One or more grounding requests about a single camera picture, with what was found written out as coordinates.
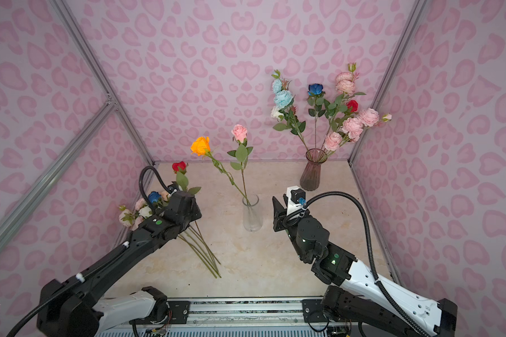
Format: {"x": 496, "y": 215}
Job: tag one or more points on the orange rose stem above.
{"x": 201, "y": 148}

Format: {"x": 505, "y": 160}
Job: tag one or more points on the red rose stem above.
{"x": 352, "y": 106}

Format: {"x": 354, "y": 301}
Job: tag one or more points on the light blue flower spray stem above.
{"x": 285, "y": 100}

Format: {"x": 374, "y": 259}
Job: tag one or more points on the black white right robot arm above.
{"x": 356, "y": 291}

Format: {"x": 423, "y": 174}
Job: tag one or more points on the clear glass vase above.
{"x": 252, "y": 214}

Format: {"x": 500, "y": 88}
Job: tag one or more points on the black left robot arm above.
{"x": 67, "y": 308}

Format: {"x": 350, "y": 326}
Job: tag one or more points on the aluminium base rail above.
{"x": 276, "y": 316}

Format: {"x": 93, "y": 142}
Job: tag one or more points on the aluminium frame profile left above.
{"x": 11, "y": 224}

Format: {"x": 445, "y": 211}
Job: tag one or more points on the purple ribbed glass vase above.
{"x": 310, "y": 179}

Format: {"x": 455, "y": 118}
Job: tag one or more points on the pink rose spray stem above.
{"x": 345, "y": 86}

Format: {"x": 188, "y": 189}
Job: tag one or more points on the pink orange mixed flower stem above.
{"x": 353, "y": 127}

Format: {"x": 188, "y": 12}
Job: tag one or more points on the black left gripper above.
{"x": 197, "y": 213}

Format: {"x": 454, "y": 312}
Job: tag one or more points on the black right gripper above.
{"x": 278, "y": 217}

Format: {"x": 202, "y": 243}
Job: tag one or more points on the aluminium frame profile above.
{"x": 11, "y": 224}
{"x": 417, "y": 13}

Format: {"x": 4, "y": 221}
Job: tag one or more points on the white rose stem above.
{"x": 277, "y": 114}

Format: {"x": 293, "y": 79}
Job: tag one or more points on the aluminium frame profile right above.
{"x": 417, "y": 13}

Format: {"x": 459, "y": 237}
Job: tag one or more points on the single pink rose stem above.
{"x": 241, "y": 154}

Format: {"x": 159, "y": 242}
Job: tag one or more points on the pale pink white flower bunch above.
{"x": 133, "y": 218}

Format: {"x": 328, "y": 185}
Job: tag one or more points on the blue rose stem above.
{"x": 315, "y": 100}

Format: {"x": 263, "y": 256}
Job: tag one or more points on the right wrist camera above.
{"x": 296, "y": 199}

